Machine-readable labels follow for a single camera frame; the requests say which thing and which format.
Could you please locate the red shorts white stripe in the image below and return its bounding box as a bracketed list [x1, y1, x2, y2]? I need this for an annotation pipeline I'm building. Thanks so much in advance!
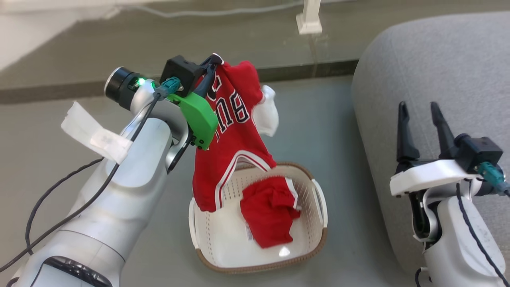
[240, 177, 302, 249]

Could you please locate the cream perforated laundry basket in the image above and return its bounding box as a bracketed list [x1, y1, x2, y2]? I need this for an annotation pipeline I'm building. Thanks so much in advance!
[188, 161, 328, 274]

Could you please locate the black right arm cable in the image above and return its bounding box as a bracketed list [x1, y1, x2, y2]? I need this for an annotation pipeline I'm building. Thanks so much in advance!
[455, 183, 510, 287]

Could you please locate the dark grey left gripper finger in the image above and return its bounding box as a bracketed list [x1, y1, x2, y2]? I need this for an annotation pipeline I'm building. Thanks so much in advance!
[202, 54, 224, 68]
[194, 66, 218, 99]

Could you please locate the teal camera connector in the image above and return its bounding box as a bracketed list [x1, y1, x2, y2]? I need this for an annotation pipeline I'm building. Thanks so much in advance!
[153, 77, 182, 100]
[477, 161, 510, 197]

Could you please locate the grey fabric sofa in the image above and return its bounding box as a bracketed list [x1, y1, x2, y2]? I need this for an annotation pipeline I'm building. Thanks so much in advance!
[351, 11, 510, 275]

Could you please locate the teal left camera connector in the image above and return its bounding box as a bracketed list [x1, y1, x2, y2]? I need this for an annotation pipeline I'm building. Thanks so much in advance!
[153, 77, 182, 100]

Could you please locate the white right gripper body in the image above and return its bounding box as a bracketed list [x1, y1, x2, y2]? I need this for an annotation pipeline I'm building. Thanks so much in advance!
[390, 157, 483, 198]

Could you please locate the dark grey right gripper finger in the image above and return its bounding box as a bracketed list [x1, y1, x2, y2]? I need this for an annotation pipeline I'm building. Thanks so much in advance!
[430, 102, 459, 159]
[396, 101, 420, 162]

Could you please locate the teal right camera connector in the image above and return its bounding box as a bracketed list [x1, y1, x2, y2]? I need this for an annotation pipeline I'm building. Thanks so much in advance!
[477, 161, 510, 197]

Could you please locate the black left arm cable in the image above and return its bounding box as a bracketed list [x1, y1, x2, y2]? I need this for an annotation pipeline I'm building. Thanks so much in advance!
[0, 92, 161, 272]

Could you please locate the white tape strip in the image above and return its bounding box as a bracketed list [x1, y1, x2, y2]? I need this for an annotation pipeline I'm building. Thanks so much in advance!
[61, 101, 133, 165]

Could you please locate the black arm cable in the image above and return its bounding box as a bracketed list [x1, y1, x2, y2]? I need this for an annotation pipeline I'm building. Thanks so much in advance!
[455, 183, 510, 287]
[0, 92, 161, 272]

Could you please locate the red basketball jersey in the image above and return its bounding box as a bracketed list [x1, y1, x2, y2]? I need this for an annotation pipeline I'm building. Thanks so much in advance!
[192, 54, 279, 212]

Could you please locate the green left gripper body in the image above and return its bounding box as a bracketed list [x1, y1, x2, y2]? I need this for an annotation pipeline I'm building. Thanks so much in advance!
[167, 92, 219, 151]

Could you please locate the white railing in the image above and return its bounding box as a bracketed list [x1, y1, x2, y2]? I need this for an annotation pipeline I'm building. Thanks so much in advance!
[296, 0, 323, 35]

